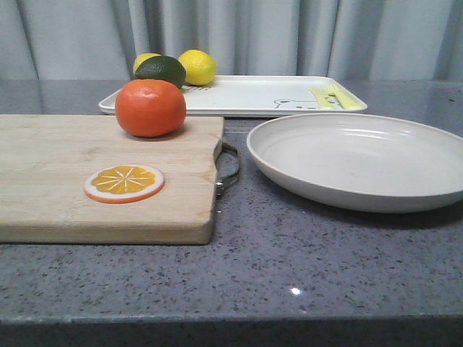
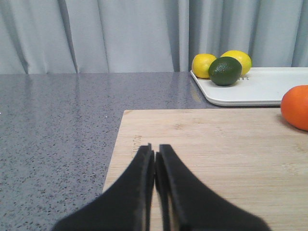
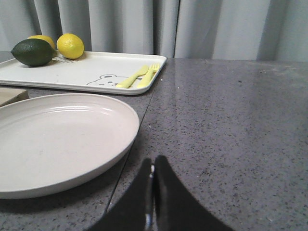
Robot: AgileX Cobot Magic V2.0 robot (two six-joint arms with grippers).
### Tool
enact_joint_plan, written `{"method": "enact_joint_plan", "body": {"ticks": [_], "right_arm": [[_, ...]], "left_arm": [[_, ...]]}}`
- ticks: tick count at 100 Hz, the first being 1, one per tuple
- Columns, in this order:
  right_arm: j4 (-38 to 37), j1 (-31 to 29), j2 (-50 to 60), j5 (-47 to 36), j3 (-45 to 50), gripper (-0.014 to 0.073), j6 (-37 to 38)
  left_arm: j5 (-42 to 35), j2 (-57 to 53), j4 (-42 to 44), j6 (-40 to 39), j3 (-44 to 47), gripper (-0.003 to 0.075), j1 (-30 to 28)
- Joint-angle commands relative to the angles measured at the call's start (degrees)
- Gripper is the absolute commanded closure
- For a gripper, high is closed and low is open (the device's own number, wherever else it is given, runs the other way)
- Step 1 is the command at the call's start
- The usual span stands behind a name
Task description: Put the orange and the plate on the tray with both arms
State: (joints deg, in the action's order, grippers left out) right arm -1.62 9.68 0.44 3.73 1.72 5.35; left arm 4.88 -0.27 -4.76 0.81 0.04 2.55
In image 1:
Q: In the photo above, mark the orange mandarin fruit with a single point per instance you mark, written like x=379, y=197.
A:
x=150, y=108

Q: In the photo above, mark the beige round plate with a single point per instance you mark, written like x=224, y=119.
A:
x=360, y=162

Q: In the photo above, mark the white rectangular tray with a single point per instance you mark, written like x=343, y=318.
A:
x=261, y=96

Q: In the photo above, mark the yellow lemon right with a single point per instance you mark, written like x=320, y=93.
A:
x=200, y=67

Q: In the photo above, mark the yellow lemon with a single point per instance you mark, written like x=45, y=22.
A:
x=200, y=67
x=141, y=58

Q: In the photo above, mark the orange slice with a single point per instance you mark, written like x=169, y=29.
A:
x=124, y=183

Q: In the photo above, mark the yellow-green plastic knife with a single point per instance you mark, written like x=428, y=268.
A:
x=321, y=97

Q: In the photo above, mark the green lime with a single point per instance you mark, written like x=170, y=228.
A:
x=160, y=67

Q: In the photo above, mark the yellow-green plastic fork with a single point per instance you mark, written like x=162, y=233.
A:
x=346, y=100

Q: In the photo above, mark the yellow lemon left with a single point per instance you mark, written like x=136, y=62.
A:
x=141, y=58

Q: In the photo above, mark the wooden cutting board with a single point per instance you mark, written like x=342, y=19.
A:
x=83, y=179

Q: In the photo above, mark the grey curtain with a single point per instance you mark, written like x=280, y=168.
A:
x=346, y=40

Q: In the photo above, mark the metal cutting board handle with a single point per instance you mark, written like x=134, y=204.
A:
x=227, y=164

